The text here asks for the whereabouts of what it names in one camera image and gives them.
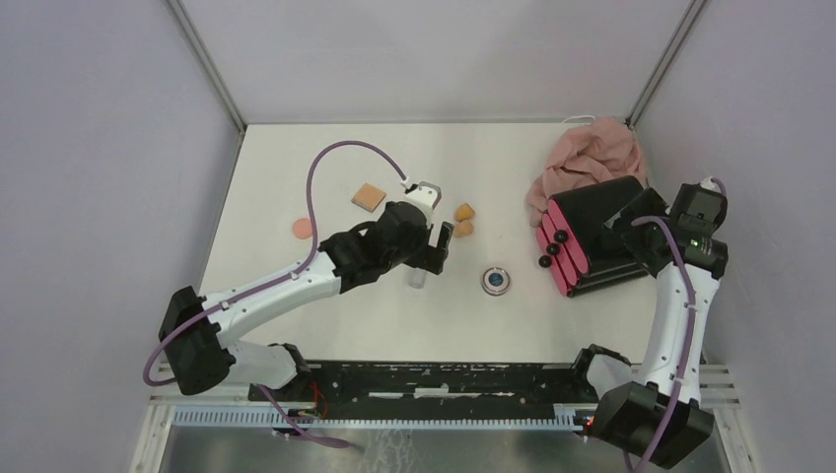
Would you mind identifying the orange teardrop sponge upper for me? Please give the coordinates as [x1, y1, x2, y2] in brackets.
[453, 203, 476, 222]

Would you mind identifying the aluminium frame rail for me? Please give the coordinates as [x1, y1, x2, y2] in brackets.
[129, 363, 742, 473]

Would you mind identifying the round clear powder jar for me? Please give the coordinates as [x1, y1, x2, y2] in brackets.
[480, 266, 512, 297]

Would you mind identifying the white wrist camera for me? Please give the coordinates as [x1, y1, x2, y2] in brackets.
[404, 181, 442, 229]
[680, 176, 729, 229]

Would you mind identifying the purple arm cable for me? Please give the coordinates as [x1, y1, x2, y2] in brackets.
[142, 140, 411, 387]
[623, 177, 728, 473]

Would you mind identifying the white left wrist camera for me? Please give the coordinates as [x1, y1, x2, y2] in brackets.
[404, 181, 442, 229]

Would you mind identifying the round pink powder puff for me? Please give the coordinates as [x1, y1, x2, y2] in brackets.
[291, 218, 314, 240]

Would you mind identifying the black drawer organizer case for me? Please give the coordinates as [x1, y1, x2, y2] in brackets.
[547, 176, 648, 298]

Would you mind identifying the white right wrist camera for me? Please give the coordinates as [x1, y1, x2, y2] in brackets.
[680, 176, 729, 229]

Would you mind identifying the pink drawer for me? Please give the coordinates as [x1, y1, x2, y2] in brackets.
[535, 227, 578, 298]
[541, 213, 579, 291]
[547, 199, 590, 275]

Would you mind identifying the pink crumpled cloth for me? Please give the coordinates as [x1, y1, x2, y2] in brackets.
[525, 117, 648, 228]

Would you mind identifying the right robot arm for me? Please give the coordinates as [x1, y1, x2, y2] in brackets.
[569, 179, 729, 472]

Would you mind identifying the pink top drawer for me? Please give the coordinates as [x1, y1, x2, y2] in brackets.
[547, 199, 590, 275]

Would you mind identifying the pink bottom drawer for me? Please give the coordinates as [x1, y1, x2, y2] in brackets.
[535, 227, 578, 298]

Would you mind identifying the pink middle drawer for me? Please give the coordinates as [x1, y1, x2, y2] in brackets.
[541, 213, 579, 291]

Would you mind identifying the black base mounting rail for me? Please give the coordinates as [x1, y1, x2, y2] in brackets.
[272, 360, 597, 421]

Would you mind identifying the orange teardrop sponge lower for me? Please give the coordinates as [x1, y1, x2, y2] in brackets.
[453, 220, 474, 238]

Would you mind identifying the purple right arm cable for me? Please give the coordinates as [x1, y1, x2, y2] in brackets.
[623, 177, 728, 473]

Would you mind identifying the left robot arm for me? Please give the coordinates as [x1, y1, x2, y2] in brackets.
[158, 202, 453, 401]

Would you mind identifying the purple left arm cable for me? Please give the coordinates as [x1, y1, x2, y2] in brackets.
[142, 140, 411, 387]

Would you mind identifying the square tan makeup sponge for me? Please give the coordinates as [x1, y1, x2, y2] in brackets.
[351, 183, 386, 213]

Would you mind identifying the orange teardrop sponge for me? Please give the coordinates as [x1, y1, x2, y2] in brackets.
[453, 203, 476, 222]
[453, 220, 474, 238]

